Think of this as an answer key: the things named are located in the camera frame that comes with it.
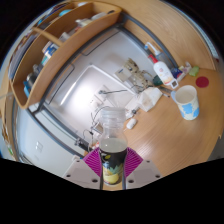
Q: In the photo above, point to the white mug with blue print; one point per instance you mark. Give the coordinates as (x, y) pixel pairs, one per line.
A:
(188, 103)

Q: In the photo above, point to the flat round red coaster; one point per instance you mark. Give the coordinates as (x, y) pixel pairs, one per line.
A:
(202, 82)

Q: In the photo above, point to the blue spray bottle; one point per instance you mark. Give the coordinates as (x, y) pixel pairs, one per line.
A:
(152, 48)

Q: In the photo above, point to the clear bottle with dark label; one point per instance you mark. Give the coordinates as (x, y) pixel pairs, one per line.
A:
(113, 150)

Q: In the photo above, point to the grey metal desk frame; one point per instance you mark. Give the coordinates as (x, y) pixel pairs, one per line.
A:
(50, 126)

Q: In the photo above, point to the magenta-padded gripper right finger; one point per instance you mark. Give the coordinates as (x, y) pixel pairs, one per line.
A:
(145, 171)

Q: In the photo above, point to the white tissue pack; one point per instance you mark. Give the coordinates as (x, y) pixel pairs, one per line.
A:
(150, 98)

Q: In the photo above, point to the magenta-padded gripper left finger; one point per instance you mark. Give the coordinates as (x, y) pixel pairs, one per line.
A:
(80, 171)

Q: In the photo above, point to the wooden shelf unit with items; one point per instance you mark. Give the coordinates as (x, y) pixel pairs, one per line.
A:
(66, 46)

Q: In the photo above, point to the small white display clock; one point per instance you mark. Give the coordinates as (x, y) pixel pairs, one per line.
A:
(174, 84)

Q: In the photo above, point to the white pump bottle, red pump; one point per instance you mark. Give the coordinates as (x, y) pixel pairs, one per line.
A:
(163, 71)

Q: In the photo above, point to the small white earbuds case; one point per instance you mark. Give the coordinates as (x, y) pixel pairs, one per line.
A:
(131, 123)

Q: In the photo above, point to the white desk lamp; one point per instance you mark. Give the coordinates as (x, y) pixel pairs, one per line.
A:
(68, 90)

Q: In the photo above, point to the blue and white small box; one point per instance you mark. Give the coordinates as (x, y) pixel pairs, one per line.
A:
(176, 71)

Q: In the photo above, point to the small green packet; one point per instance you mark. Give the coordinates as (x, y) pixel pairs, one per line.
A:
(194, 71)

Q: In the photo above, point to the pale pink packet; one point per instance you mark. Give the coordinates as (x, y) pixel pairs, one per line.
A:
(186, 68)

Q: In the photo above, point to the wooden tree figure toy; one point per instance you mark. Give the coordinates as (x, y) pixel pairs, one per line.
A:
(135, 71)

